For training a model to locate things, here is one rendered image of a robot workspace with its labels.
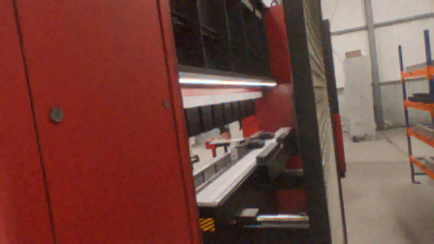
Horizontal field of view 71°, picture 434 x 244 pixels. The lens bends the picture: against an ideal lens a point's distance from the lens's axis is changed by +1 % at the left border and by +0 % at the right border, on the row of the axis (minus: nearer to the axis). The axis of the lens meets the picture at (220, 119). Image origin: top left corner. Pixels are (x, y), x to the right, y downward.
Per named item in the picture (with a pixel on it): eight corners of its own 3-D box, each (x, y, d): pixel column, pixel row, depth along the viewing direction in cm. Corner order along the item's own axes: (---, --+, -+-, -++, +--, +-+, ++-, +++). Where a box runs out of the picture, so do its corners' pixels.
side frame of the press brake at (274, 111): (257, 204, 382) (233, 20, 369) (328, 204, 352) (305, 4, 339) (252, 212, 359) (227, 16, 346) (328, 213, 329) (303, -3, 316)
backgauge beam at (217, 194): (282, 137, 328) (281, 128, 327) (294, 136, 323) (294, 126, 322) (185, 232, 113) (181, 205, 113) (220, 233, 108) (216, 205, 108)
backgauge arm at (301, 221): (182, 237, 142) (178, 208, 141) (326, 243, 119) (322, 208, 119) (173, 246, 135) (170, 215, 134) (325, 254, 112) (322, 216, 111)
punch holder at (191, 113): (188, 135, 182) (184, 107, 181) (201, 134, 179) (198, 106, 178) (176, 138, 168) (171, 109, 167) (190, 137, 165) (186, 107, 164)
